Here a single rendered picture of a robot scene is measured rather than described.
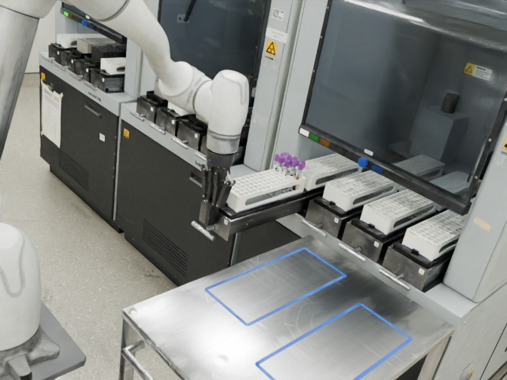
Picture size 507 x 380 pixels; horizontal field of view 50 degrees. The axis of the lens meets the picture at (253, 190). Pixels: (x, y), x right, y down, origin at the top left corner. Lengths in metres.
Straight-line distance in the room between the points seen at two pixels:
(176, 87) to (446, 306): 0.93
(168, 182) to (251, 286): 1.13
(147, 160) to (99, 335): 0.76
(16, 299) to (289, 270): 0.62
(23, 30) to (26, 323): 0.56
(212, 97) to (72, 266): 1.49
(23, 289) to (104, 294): 1.42
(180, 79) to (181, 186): 0.88
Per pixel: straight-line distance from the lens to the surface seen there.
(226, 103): 1.38
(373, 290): 1.37
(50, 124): 3.26
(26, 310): 1.15
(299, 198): 1.74
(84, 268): 2.67
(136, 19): 1.11
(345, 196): 1.70
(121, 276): 2.63
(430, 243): 1.58
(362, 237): 1.65
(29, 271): 1.12
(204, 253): 2.24
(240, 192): 1.57
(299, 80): 1.83
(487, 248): 1.57
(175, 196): 2.31
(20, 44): 1.17
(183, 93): 1.46
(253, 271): 1.32
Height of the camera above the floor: 1.57
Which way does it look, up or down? 26 degrees down
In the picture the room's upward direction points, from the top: 11 degrees clockwise
